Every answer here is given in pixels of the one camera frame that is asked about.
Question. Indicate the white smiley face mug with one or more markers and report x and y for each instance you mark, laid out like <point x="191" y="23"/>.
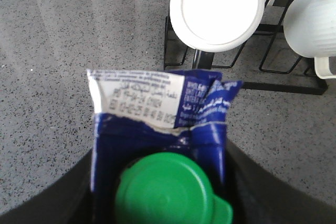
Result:
<point x="215" y="25"/>

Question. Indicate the blue white milk carton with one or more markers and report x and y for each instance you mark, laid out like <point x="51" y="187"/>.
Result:
<point x="159" y="146"/>

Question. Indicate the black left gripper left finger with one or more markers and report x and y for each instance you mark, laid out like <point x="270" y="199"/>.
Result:
<point x="68" y="200"/>

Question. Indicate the black wire mug rack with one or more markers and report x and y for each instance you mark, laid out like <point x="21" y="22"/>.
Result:
<point x="266" y="60"/>

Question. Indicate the white ribbed mug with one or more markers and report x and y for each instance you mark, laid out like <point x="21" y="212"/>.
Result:
<point x="309" y="29"/>

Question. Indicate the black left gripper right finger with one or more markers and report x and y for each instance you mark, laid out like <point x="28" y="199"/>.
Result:
<point x="256" y="193"/>

